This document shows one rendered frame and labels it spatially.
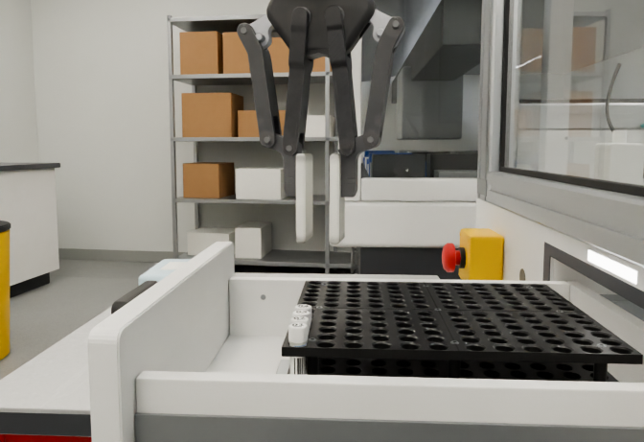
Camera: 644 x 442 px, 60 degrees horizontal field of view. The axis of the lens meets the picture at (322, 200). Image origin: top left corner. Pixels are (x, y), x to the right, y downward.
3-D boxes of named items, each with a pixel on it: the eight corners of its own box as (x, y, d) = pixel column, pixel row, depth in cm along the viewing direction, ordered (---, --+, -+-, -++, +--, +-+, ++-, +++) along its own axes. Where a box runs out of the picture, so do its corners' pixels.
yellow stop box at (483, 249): (463, 290, 73) (465, 236, 72) (453, 277, 80) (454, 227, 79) (503, 290, 73) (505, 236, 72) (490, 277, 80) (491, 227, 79)
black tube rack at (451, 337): (282, 443, 36) (281, 346, 35) (306, 345, 53) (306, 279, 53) (636, 454, 35) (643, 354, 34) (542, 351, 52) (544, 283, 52)
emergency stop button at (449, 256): (444, 275, 74) (445, 245, 74) (440, 268, 78) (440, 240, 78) (467, 275, 74) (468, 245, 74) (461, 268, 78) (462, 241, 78)
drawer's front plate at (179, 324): (94, 523, 31) (85, 331, 30) (219, 341, 60) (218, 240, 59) (125, 524, 31) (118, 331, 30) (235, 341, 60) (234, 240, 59)
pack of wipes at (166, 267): (192, 300, 97) (191, 274, 96) (137, 300, 97) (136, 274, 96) (210, 279, 112) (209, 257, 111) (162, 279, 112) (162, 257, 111)
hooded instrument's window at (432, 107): (334, 199, 125) (334, -9, 121) (346, 168, 303) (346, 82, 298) (870, 202, 119) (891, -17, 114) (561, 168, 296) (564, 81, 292)
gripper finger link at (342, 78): (330, 18, 45) (347, 15, 45) (346, 156, 46) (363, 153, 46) (321, 7, 41) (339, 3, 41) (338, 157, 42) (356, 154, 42)
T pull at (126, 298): (109, 321, 41) (109, 303, 41) (147, 294, 49) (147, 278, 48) (157, 322, 41) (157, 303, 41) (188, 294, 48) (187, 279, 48)
